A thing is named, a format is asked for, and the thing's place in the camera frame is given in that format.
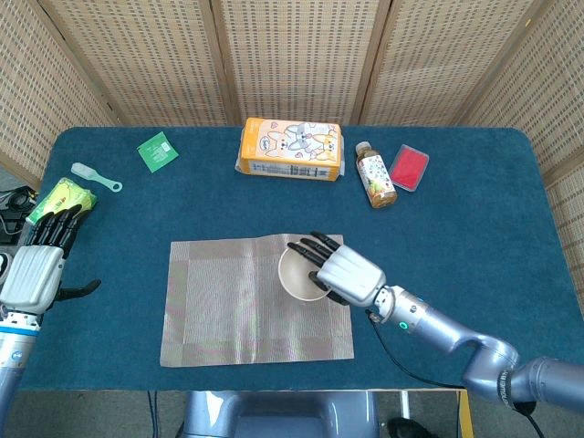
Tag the beige woven placemat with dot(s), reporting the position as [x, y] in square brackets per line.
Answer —
[219, 305]

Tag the blue-grey robot torso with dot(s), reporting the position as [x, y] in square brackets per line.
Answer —
[283, 415]

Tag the red pad in clear case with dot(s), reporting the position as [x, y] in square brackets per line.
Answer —
[409, 168]

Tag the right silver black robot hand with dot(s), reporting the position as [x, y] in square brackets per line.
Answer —
[353, 276]

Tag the green square sachet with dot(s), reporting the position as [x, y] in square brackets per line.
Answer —
[157, 152]

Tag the woven bamboo folding screen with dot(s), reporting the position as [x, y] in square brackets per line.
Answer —
[296, 59]

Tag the black object on floor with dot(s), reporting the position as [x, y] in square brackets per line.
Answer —
[410, 429]

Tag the mint green small brush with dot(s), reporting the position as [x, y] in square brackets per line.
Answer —
[93, 177]

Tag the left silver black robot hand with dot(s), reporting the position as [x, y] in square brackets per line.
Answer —
[32, 278]

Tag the green yellow tissue pack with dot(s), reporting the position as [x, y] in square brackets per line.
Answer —
[64, 194]

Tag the black white shoe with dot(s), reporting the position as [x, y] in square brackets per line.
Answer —
[3, 264]

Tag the white round bowl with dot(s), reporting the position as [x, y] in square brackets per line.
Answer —
[294, 278]

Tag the dark blue table cloth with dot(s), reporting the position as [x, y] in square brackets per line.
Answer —
[433, 251]

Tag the juice bottle with fruit label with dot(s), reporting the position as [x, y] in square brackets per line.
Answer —
[376, 175]

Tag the orange corgi print tissue pack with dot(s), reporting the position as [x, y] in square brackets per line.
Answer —
[292, 146]

